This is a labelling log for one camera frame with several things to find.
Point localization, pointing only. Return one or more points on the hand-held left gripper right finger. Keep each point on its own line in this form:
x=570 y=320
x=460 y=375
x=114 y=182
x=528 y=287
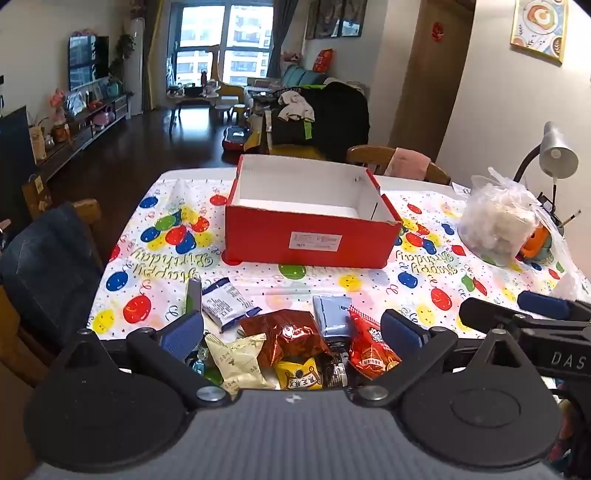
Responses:
x=400 y=331

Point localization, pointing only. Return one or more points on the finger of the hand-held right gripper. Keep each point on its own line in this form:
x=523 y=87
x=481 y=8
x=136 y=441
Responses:
x=485 y=313
x=545 y=304

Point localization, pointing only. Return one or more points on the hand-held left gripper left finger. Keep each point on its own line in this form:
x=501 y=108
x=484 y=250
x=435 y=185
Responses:
x=182 y=331

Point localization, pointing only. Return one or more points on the grey green snack packet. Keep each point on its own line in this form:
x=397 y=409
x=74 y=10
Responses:
x=194 y=295

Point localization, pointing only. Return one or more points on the teal candy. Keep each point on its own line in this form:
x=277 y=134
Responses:
x=199 y=367

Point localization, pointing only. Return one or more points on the red snack packet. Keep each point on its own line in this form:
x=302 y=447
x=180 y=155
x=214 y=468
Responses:
x=369 y=355

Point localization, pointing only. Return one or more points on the white and blue snack packet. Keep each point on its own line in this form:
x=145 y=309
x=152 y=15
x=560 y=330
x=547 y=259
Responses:
x=226 y=302

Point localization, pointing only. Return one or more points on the cream snack packet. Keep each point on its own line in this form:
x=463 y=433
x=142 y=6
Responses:
x=240 y=364

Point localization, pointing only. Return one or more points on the light blue snack packet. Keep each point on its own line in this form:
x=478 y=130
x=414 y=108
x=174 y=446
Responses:
x=330 y=318

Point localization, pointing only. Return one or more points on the brown foil snack packet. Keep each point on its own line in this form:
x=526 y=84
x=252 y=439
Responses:
x=286 y=332

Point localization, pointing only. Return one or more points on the small yellow snack packet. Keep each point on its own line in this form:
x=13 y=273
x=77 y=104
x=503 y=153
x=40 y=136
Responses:
x=298 y=376

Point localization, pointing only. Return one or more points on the red cardboard box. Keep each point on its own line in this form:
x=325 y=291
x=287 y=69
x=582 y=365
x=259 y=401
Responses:
x=258 y=240

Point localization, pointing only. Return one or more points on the clear plastic wrap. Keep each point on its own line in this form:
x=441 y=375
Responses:
x=570 y=281

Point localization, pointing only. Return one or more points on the orange toy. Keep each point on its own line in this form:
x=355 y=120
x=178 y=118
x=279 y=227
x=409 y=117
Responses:
x=535 y=242

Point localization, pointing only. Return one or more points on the balloon print tablecloth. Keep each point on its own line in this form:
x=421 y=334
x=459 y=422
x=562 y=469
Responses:
x=138 y=258

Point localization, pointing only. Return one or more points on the clear plastic bag white contents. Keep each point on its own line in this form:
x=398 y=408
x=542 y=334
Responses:
x=494 y=226

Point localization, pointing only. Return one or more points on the printed paper slip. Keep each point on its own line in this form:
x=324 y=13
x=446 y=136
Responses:
x=461 y=188

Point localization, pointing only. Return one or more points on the denim jacket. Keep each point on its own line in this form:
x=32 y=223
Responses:
x=46 y=277

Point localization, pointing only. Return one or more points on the grey desk lamp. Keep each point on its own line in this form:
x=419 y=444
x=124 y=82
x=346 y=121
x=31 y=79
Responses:
x=556 y=154

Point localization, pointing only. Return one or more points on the wooden chair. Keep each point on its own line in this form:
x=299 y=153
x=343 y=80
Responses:
x=364 y=157
x=87 y=210

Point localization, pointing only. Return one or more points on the pink cloth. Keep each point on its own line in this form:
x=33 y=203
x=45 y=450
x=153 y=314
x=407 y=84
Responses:
x=406 y=164

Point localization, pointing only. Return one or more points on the red toy car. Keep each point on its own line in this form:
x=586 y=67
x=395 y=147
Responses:
x=235 y=137

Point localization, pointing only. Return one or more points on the wooden sofa yellow cushion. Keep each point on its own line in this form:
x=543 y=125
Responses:
x=295 y=151

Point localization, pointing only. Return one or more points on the tv cabinet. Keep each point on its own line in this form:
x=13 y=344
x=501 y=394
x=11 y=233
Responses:
x=78 y=138

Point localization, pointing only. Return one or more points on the pile of black clothes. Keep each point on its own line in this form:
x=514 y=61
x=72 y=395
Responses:
x=337 y=120

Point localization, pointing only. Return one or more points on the small yellow stool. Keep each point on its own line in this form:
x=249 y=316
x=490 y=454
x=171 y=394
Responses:
x=240 y=111

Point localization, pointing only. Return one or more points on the wooden door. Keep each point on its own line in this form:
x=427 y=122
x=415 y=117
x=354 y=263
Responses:
x=429 y=92

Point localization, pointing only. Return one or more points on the coffee table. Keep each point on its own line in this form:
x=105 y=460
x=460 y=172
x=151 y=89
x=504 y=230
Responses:
x=194 y=99

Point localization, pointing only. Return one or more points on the dark cabinet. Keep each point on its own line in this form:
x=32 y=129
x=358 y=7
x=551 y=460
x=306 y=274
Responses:
x=16 y=152

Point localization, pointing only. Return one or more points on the beige garment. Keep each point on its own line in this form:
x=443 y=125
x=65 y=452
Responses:
x=295 y=108

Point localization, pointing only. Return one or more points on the pink flowers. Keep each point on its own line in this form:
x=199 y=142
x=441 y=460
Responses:
x=57 y=101

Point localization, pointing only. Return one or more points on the white floor air conditioner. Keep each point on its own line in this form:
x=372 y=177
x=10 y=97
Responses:
x=136 y=69

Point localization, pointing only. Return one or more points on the teal sofa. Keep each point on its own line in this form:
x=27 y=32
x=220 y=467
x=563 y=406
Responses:
x=300 y=76

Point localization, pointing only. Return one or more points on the red bag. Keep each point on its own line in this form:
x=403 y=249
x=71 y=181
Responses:
x=323 y=60

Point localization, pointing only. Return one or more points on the red door decoration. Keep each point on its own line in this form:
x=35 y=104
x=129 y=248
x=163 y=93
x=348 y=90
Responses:
x=437 y=32

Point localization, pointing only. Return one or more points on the yellow curtain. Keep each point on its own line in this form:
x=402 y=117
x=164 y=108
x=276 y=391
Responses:
x=154 y=46

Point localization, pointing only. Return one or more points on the television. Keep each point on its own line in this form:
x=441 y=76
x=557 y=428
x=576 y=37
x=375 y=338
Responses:
x=85 y=60

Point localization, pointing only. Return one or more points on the tall green plant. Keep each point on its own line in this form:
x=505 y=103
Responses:
x=123 y=48

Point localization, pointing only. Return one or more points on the large window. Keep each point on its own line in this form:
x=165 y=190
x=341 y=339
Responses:
x=240 y=41

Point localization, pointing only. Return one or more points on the grey curtain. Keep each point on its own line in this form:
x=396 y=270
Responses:
x=281 y=37

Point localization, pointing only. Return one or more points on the framed wall painting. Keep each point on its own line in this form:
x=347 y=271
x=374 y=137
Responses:
x=540 y=27

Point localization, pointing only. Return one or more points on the framed wall pictures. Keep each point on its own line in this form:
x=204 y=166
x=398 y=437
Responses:
x=332 y=18

